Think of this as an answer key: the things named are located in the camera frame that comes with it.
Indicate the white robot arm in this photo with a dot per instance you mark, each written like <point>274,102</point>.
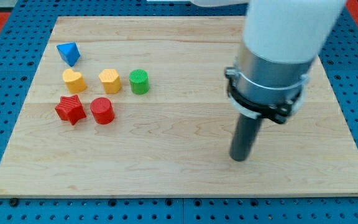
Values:
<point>280,40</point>

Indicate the yellow hexagon block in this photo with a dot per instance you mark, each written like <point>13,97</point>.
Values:
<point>110,80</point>

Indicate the green cylinder block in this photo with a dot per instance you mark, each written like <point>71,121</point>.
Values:
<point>139,81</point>

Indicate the wooden board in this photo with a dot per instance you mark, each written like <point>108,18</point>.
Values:
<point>174,140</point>

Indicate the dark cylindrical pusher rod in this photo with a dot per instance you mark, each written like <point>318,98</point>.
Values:
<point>244,136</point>

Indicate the red cylinder block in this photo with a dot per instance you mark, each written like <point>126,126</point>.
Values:
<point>102,110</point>

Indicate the red star block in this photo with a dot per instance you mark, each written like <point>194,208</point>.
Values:
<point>70,109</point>

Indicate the yellow heart block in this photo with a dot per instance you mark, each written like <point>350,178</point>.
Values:
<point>74,81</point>

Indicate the blue triangle block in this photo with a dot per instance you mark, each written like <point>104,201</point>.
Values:
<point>69,53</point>

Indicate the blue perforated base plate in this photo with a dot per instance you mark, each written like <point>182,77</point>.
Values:
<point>22,42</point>

